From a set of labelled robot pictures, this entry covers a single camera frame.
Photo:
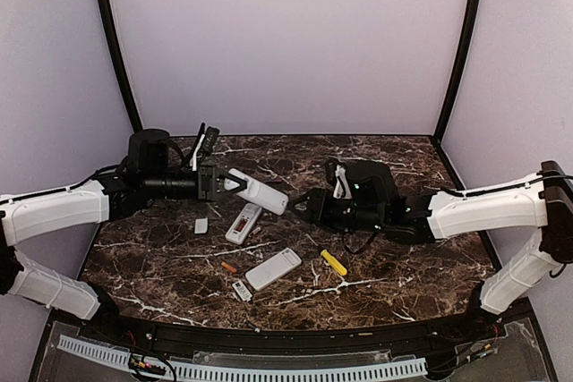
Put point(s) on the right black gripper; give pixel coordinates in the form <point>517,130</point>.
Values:
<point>317,209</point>

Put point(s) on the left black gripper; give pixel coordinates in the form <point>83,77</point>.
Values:
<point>208,184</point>

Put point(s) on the white remote control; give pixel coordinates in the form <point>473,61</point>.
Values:
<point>261,194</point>
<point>272,269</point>

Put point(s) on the small white battery cover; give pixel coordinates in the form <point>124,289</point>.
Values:
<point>201,225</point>

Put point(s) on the white remote with display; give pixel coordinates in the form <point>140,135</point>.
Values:
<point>243,224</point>

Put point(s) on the yellow handled screwdriver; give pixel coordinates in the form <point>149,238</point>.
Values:
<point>334,263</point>

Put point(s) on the orange AAA battery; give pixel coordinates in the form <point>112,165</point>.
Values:
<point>228,267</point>

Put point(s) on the white battery compartment cover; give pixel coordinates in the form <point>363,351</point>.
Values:
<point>242,291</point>

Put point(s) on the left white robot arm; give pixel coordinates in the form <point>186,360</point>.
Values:
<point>154,168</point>

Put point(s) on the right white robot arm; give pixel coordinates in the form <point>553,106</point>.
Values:
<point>363,197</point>

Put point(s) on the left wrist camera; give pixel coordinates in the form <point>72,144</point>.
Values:
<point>203,146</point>

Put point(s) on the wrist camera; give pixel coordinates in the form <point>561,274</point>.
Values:
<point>336,178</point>
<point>203,146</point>

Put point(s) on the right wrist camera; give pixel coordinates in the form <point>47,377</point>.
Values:
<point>336,178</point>

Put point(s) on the black front table rail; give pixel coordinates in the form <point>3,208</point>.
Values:
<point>436,337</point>

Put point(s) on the white slotted cable duct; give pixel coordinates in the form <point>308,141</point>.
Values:
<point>213,366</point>

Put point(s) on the left black frame post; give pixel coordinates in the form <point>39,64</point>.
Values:
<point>119,67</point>

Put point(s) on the black frame post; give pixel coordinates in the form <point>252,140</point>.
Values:
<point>457,71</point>
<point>119,67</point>

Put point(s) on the right black frame post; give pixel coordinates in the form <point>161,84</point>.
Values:
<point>457,71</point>

